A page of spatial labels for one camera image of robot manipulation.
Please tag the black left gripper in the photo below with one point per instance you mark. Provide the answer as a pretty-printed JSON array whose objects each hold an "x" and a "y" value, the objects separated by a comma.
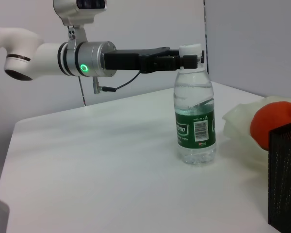
[{"x": 126, "y": 60}]

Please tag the clear green-label water bottle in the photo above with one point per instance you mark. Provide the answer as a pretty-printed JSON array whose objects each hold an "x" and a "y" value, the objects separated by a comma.
[{"x": 194, "y": 109}]

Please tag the red plush fruit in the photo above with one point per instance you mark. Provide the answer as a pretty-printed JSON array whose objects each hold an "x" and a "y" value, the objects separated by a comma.
[{"x": 269, "y": 119}]

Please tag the white and silver left arm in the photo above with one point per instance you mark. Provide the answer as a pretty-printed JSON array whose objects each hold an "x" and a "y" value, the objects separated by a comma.
[{"x": 38, "y": 55}]

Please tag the pale green glass fruit plate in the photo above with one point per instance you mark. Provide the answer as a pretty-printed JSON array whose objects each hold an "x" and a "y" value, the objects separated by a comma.
[{"x": 237, "y": 121}]

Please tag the black mesh pen holder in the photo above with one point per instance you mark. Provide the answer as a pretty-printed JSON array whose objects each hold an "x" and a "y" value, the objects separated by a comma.
[{"x": 286, "y": 182}]

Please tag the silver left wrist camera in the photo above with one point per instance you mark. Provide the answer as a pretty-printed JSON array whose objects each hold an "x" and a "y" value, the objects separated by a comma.
[{"x": 75, "y": 12}]

